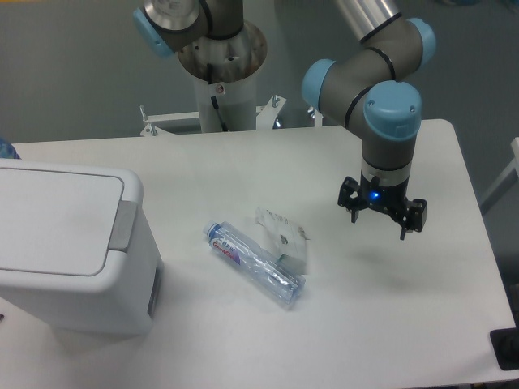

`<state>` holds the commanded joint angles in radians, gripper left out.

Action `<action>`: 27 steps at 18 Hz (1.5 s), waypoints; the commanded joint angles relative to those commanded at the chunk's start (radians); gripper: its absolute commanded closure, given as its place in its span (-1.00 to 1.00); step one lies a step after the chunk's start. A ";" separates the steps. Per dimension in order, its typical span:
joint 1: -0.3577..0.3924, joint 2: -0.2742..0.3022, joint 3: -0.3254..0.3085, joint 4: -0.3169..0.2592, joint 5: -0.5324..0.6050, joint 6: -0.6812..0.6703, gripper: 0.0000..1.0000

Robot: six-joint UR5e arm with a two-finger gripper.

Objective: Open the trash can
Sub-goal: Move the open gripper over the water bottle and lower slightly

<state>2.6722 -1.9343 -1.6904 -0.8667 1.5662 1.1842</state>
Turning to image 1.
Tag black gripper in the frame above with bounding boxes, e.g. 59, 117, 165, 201
337, 175, 427, 241

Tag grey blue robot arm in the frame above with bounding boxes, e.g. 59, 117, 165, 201
133, 1, 436, 233

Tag white trash can body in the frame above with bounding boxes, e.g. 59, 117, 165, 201
1, 159, 164, 335

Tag white trash can lid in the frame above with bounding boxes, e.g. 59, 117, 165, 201
1, 169, 123, 276

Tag crumpled white paper bag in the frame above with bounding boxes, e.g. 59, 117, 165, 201
255, 207, 308, 276

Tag crushed clear plastic bottle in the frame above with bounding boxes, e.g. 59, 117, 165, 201
203, 221, 306, 306

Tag blue patterned object left edge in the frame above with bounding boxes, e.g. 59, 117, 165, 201
0, 138, 20, 160

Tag white metal base frame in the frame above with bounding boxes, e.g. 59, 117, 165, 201
139, 95, 325, 138

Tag white frame right edge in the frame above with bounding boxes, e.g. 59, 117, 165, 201
479, 137, 518, 215

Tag black pedestal cable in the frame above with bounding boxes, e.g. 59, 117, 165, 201
206, 62, 229, 133

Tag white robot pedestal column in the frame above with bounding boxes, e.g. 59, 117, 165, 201
178, 21, 268, 112

